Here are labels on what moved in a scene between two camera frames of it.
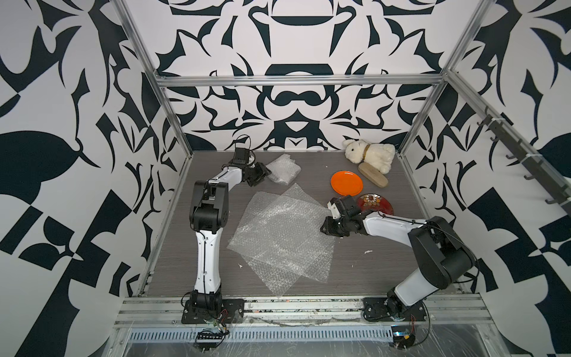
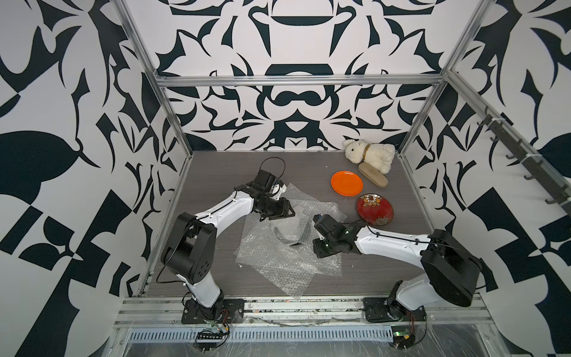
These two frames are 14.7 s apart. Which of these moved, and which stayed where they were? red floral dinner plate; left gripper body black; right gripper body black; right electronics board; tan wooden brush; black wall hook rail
Moved: right gripper body black; left gripper body black
Stayed: right electronics board; red floral dinner plate; tan wooden brush; black wall hook rail
